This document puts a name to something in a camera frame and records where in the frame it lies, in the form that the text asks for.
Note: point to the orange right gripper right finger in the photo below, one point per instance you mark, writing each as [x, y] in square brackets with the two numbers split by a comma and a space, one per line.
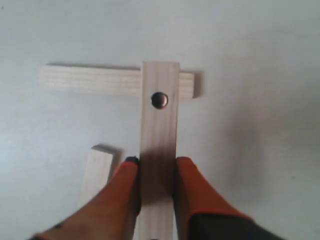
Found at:
[203, 214]

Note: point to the long thin wooden stick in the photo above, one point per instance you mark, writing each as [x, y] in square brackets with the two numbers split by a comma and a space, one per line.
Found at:
[99, 167]

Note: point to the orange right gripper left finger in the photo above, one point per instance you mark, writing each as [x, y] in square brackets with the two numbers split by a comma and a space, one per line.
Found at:
[110, 215]

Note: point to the wooden stick with magnets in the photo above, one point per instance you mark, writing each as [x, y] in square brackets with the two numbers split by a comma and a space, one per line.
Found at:
[157, 154]

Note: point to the plain wood block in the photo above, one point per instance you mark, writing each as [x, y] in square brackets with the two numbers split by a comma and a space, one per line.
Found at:
[111, 81]

